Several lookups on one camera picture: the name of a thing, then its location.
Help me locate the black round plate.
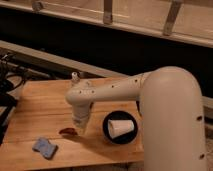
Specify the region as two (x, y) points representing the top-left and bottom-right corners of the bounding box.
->
(102, 111), (138, 144)

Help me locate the blue sponge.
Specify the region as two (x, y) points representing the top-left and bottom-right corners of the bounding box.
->
(32, 137), (58, 160)

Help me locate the clear plastic bottle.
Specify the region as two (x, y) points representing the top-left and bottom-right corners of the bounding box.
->
(71, 72), (80, 84)

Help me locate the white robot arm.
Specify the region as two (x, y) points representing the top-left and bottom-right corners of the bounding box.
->
(66, 66), (207, 171)

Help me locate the black equipment with cables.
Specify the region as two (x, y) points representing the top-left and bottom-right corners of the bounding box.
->
(0, 54), (26, 145)

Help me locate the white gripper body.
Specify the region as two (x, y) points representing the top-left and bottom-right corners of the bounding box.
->
(72, 104), (90, 126)

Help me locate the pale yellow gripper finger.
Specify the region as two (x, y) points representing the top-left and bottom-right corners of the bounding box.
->
(76, 124), (87, 134)

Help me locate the white paper cup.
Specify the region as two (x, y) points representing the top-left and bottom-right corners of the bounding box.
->
(108, 120), (134, 138)

